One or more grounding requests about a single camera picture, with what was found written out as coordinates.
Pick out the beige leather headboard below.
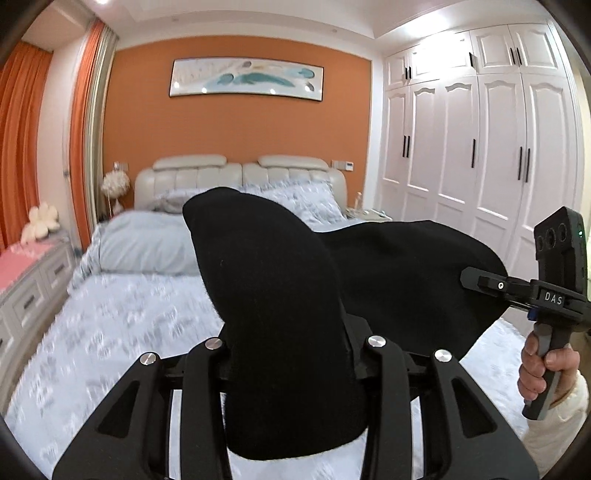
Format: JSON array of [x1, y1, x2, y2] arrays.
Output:
[[133, 154, 348, 210]]

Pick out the pink topped drawer bench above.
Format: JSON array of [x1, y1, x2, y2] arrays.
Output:
[[1, 232, 75, 413]]

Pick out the white flower plush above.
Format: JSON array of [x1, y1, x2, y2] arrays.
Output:
[[20, 202, 60, 245]]

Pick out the white wardrobe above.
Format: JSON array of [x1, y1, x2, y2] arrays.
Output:
[[377, 23, 581, 279]]

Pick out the orange curtain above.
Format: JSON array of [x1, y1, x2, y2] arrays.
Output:
[[1, 20, 117, 250]]

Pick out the grey rolled duvet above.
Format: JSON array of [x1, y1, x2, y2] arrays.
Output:
[[67, 210, 200, 293]]

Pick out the grey patterned pillow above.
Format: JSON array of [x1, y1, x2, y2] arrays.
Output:
[[147, 180, 346, 226]]

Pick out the white sleeve forearm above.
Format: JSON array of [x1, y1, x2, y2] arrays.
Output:
[[522, 372, 589, 477]]

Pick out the white nightstand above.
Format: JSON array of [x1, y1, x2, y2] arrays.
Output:
[[346, 208, 392, 223]]

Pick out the butterfly print bed sheet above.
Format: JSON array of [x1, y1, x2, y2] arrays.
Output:
[[5, 274, 527, 479]]

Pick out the person right hand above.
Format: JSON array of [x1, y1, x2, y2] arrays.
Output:
[[518, 332, 580, 406]]

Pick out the framed wall painting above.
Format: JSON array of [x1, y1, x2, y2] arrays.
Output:
[[169, 57, 325, 102]]

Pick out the white bedside lamp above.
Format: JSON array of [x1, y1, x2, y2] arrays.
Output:
[[101, 170, 130, 217]]

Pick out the black pants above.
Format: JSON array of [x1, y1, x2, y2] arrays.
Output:
[[182, 187, 508, 460]]

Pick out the wall switch panel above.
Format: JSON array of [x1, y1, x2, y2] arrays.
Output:
[[331, 160, 355, 172]]

